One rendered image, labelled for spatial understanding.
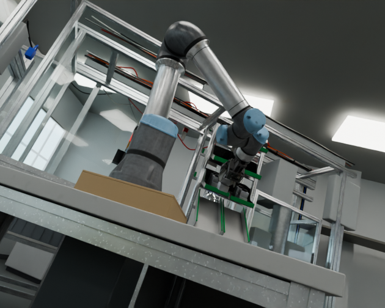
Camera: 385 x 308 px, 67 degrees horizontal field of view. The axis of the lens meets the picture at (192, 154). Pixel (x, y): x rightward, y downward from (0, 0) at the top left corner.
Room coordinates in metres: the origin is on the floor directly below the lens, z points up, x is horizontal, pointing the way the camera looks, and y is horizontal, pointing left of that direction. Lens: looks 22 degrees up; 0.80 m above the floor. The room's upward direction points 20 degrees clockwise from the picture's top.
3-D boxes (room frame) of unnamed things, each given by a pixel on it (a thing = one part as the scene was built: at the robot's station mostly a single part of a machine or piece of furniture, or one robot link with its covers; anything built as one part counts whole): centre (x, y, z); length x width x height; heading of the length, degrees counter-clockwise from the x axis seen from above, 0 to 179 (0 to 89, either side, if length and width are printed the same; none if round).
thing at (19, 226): (3.20, 1.24, 0.73); 0.62 x 0.42 x 0.23; 105
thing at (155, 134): (0.79, 0.12, 1.11); 0.13 x 0.12 x 0.14; 13
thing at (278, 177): (2.41, -0.81, 1.50); 0.38 x 0.21 x 0.88; 15
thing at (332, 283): (0.83, 0.11, 0.84); 0.90 x 0.70 x 0.03; 76
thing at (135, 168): (0.78, 0.12, 0.99); 0.15 x 0.15 x 0.10
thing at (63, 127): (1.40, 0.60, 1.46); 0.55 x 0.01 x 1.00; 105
